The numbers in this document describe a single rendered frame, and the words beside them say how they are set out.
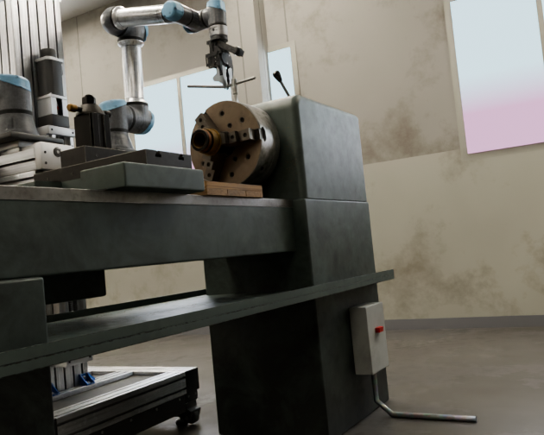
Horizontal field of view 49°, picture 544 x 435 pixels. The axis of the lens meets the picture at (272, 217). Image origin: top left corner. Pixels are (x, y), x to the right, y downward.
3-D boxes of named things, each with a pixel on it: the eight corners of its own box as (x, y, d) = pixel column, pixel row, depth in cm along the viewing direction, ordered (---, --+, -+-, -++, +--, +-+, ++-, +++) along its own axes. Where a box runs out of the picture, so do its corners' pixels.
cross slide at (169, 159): (84, 192, 187) (83, 177, 187) (192, 171, 165) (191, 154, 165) (34, 189, 171) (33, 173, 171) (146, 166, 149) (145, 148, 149)
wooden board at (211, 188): (178, 210, 217) (177, 199, 217) (262, 198, 198) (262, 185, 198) (117, 209, 191) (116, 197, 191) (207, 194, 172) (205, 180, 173)
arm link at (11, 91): (21, 106, 206) (18, 68, 207) (-16, 111, 208) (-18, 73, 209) (39, 114, 218) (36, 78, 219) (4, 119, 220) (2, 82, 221)
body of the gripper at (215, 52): (217, 72, 249) (214, 44, 250) (234, 67, 245) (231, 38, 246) (205, 68, 243) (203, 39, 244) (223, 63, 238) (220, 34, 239)
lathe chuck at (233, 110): (202, 187, 230) (206, 105, 229) (272, 192, 214) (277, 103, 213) (186, 186, 223) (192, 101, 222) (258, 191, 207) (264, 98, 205)
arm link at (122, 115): (93, 132, 254) (91, 100, 255) (117, 135, 266) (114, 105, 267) (113, 126, 248) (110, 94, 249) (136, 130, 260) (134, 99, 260)
